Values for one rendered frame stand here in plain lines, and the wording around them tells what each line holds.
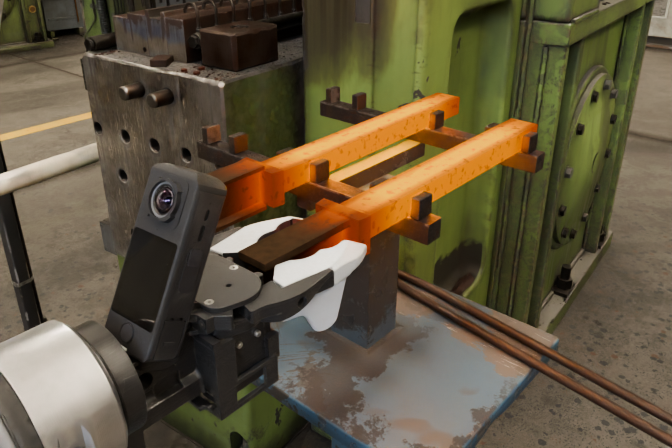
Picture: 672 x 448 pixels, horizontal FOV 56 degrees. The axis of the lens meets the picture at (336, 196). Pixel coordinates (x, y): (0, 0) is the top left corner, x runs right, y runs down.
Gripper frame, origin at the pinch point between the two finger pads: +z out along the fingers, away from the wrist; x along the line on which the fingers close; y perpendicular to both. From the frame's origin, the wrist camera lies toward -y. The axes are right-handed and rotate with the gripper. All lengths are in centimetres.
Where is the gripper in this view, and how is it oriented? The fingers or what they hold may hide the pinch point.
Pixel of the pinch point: (323, 231)
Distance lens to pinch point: 50.0
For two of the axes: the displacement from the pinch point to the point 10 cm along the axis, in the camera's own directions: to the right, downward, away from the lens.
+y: 0.0, 9.1, 4.2
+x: 7.5, 2.8, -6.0
